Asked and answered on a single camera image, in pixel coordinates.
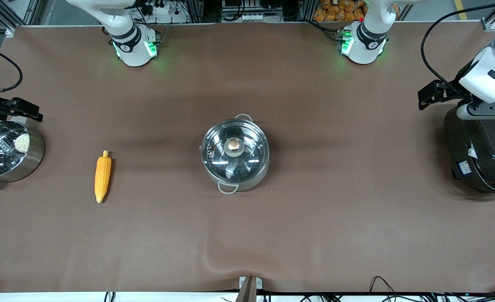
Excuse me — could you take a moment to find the yellow corn cob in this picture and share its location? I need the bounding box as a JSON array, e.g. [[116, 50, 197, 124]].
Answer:
[[94, 151, 112, 203]]

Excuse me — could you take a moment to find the glass pot lid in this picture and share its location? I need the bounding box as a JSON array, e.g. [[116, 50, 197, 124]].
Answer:
[[201, 120, 270, 181]]

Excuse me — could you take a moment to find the steel steamer pot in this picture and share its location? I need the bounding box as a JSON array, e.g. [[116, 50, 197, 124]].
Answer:
[[0, 121, 45, 189]]

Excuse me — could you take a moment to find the white steamed bun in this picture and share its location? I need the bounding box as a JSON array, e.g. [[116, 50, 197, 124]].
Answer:
[[14, 133, 30, 152]]

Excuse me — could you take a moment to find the black rice cooker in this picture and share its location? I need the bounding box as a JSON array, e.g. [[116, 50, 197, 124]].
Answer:
[[444, 105, 495, 198]]

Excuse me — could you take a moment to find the bag of orange items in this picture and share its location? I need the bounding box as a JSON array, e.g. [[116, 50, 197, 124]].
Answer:
[[313, 0, 365, 22]]

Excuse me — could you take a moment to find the white power strip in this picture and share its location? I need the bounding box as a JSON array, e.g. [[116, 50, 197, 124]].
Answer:
[[146, 0, 176, 16]]

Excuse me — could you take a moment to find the brown table cloth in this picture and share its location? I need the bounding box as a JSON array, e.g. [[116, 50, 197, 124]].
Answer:
[[0, 23, 495, 293]]

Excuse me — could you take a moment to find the metal table clamp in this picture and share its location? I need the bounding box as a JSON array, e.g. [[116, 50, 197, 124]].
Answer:
[[236, 276, 263, 302]]

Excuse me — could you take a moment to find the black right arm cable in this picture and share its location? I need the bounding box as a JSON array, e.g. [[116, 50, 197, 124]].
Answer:
[[0, 44, 24, 93]]

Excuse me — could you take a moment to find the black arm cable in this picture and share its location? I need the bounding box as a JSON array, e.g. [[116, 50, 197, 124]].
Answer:
[[421, 3, 495, 95], [0, 44, 24, 93]]

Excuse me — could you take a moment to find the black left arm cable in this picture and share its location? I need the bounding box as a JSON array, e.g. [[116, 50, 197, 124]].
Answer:
[[421, 3, 495, 95]]

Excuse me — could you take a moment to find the black looped cable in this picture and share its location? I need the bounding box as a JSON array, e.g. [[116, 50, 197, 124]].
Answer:
[[369, 276, 397, 294]]

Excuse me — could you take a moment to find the steel pot with grey handles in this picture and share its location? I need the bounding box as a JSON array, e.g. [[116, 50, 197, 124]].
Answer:
[[200, 114, 270, 194]]

